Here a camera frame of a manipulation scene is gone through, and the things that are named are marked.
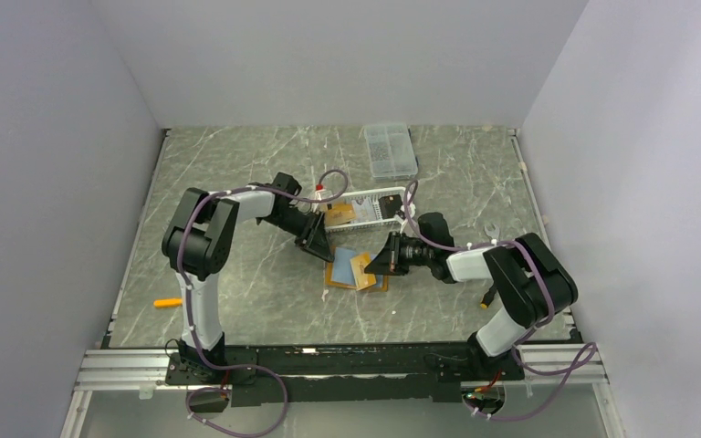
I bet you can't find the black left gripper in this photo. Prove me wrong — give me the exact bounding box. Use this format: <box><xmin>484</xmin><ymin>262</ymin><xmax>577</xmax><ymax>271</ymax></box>
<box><xmin>263</xmin><ymin>207</ymin><xmax>335</xmax><ymax>263</ymax></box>

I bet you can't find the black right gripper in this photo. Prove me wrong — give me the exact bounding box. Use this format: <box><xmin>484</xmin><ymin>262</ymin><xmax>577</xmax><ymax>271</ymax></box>
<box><xmin>364</xmin><ymin>231</ymin><xmax>434</xmax><ymax>276</ymax></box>

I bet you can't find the orange leather card holder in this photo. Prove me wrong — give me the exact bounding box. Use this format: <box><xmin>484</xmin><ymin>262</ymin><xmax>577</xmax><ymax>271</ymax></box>
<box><xmin>324</xmin><ymin>246</ymin><xmax>388</xmax><ymax>292</ymax></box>

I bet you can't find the white plastic basket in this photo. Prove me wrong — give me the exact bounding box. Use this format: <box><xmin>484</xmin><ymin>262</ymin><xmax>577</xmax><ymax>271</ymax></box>
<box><xmin>313</xmin><ymin>184</ymin><xmax>408</xmax><ymax>233</ymax></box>

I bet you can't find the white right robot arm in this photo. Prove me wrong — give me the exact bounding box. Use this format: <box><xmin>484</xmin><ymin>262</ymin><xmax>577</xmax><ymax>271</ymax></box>
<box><xmin>364</xmin><ymin>213</ymin><xmax>578</xmax><ymax>379</ymax></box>

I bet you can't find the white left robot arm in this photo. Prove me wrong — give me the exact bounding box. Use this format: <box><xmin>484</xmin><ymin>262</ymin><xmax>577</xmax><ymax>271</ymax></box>
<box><xmin>162</xmin><ymin>172</ymin><xmax>334</xmax><ymax>383</ymax></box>

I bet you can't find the silver card stack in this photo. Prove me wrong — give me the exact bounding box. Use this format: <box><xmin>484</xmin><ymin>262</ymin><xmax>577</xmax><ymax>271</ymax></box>
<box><xmin>352</xmin><ymin>197</ymin><xmax>377</xmax><ymax>223</ymax></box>

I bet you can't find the black card stack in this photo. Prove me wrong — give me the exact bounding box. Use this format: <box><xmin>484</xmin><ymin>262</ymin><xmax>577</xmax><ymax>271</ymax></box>
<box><xmin>378</xmin><ymin>194</ymin><xmax>403</xmax><ymax>219</ymax></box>

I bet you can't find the clear plastic screw box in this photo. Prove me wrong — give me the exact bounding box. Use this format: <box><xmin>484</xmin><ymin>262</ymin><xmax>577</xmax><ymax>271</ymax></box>
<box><xmin>363</xmin><ymin>123</ymin><xmax>418</xmax><ymax>181</ymax></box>

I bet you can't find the yellow tipped black screwdriver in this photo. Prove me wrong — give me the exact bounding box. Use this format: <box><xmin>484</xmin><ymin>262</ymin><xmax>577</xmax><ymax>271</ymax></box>
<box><xmin>480</xmin><ymin>286</ymin><xmax>497</xmax><ymax>309</ymax></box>

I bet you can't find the silver open end wrench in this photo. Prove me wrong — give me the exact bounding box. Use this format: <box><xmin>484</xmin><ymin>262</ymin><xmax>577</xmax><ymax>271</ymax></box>
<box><xmin>484</xmin><ymin>224</ymin><xmax>500</xmax><ymax>244</ymax></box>

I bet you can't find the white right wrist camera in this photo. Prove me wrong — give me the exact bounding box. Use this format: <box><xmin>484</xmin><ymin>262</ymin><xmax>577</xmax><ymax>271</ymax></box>
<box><xmin>393</xmin><ymin>209</ymin><xmax>410</xmax><ymax>233</ymax></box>

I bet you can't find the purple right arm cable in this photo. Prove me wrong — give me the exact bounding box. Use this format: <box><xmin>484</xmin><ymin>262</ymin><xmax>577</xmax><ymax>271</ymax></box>
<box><xmin>402</xmin><ymin>179</ymin><xmax>599</xmax><ymax>423</ymax></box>

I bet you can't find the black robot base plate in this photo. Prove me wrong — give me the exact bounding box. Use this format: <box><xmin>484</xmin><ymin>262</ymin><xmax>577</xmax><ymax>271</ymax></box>
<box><xmin>164</xmin><ymin>341</ymin><xmax>525</xmax><ymax>407</ymax></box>

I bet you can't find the orange handled small tool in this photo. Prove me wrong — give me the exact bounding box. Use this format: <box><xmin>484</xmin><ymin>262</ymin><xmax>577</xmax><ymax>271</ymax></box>
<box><xmin>153</xmin><ymin>297</ymin><xmax>183</xmax><ymax>309</ymax></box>

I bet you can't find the aluminium frame rail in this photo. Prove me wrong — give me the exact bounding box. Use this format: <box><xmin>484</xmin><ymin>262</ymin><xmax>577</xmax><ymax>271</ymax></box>
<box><xmin>74</xmin><ymin>342</ymin><xmax>607</xmax><ymax>391</ymax></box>

